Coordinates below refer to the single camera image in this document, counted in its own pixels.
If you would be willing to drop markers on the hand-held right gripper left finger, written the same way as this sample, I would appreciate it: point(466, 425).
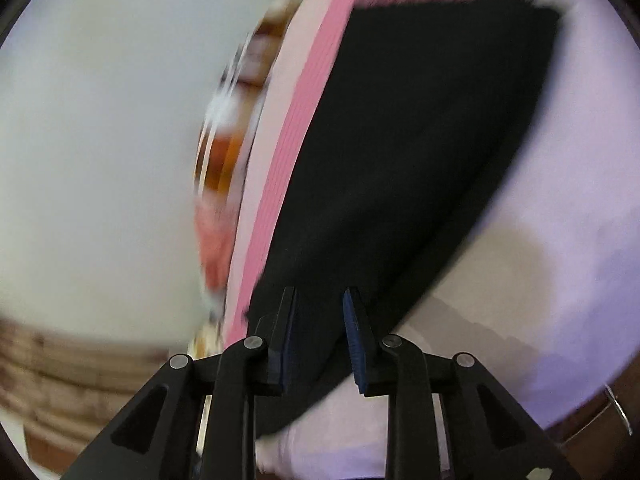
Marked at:
point(285, 355)

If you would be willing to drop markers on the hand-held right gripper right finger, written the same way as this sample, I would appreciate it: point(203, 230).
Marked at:
point(352, 340)

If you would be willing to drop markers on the black pants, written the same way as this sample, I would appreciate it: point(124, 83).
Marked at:
point(400, 160)

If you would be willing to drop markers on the orange plaid pillow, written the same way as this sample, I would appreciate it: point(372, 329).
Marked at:
point(225, 160)

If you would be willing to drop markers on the wooden headboard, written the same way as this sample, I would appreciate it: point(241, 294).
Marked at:
point(60, 375)

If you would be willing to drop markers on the pink checked bedsheet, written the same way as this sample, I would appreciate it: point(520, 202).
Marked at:
point(575, 260)

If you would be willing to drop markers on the brown wooden bed frame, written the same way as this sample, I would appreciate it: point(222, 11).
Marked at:
point(590, 410)

